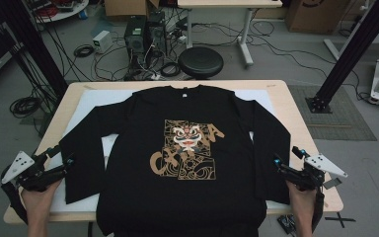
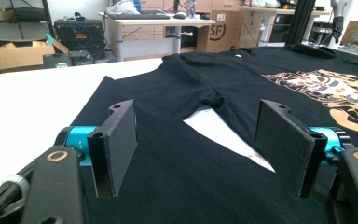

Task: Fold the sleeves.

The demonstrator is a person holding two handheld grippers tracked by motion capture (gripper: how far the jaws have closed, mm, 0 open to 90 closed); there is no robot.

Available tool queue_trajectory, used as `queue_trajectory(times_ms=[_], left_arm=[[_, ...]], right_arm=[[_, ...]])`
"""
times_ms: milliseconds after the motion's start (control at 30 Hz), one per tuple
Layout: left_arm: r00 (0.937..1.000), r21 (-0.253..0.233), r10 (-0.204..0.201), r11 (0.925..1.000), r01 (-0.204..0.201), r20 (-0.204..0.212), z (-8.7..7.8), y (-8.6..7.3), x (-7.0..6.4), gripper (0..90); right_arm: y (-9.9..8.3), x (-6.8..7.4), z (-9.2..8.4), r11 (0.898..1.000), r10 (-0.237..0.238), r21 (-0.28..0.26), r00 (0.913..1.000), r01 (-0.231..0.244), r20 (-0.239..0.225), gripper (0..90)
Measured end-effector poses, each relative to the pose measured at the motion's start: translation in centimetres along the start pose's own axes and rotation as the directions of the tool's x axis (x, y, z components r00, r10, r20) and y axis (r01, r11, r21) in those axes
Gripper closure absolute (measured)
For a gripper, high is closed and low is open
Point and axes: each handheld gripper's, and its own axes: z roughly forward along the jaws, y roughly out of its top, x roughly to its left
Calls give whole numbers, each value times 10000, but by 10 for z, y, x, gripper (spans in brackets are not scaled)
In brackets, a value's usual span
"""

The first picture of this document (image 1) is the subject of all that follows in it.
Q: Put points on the open cardboard box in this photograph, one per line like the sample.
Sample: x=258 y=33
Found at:
x=125 y=6

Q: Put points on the black long-sleeve printed shirt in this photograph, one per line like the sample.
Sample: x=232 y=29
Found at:
x=194 y=197

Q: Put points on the white desk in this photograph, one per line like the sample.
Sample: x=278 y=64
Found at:
x=230 y=3

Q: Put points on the round white table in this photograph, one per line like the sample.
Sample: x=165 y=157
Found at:
x=69 y=15

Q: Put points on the black computer tower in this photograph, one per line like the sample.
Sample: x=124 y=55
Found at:
x=157 y=33
x=135 y=39

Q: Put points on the black metal stand with base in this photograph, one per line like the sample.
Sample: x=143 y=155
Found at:
x=352 y=49

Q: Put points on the small black device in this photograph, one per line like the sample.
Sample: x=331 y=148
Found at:
x=286 y=223

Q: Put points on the white foam mat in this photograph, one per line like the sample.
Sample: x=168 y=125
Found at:
x=89 y=102

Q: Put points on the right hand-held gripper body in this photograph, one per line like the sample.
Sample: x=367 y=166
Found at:
x=322 y=164

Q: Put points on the large closed cardboard box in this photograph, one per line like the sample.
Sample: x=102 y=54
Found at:
x=316 y=16

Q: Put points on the person's left hand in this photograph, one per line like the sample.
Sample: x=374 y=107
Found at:
x=39 y=200

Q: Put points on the black tape piece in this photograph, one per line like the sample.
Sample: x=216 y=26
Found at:
x=332 y=183

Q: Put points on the black round stool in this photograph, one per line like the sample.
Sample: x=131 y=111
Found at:
x=200 y=62

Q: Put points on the person's right hand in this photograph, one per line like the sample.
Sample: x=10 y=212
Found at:
x=301 y=200

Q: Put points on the grey floor mat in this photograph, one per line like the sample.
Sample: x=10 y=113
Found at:
x=342 y=115

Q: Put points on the white metal frame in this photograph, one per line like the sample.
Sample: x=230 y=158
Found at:
x=332 y=49

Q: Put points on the small white equipment box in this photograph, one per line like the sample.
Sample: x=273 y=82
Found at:
x=102 y=41

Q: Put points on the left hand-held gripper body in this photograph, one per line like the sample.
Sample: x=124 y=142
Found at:
x=18 y=166

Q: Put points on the white power strip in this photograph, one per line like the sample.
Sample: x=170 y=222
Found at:
x=156 y=77

